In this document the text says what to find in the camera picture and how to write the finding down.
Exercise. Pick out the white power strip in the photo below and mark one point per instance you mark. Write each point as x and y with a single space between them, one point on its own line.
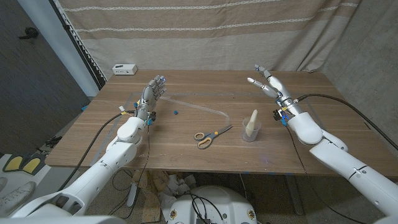
124 69

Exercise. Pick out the beige striped curtain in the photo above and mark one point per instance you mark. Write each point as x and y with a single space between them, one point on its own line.
202 40

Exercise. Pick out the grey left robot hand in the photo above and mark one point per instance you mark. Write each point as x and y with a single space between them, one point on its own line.
150 93

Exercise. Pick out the clear plastic cup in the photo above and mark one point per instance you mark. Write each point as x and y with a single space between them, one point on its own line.
250 138

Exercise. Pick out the grey metal table leg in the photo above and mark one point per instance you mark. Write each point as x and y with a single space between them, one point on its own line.
293 196

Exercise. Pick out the black floor clutter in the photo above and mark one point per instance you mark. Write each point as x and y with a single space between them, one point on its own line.
53 141

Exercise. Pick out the clear tape strip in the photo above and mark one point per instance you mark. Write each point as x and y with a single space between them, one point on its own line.
199 107

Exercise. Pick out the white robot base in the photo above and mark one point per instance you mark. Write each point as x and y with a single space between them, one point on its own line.
217 202

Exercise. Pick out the white sneaker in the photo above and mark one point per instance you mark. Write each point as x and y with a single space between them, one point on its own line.
17 199

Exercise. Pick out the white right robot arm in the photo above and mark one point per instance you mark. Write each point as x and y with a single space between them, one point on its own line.
342 161

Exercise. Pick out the yellow and black foot pedal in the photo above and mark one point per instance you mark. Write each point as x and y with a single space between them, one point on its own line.
13 163
32 165

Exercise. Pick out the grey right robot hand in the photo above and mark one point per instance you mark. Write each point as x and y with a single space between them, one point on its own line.
280 91

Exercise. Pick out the orange and grey scissors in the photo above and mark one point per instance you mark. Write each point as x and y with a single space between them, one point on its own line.
211 136

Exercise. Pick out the cream curved stick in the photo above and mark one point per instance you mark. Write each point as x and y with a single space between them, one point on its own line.
252 123

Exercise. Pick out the black zigzag edge strip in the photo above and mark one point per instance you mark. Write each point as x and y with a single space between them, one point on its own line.
84 49

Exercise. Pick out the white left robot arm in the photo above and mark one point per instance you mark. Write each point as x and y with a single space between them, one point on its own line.
102 168

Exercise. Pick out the crumpled white paper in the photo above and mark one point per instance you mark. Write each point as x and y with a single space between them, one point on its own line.
177 188

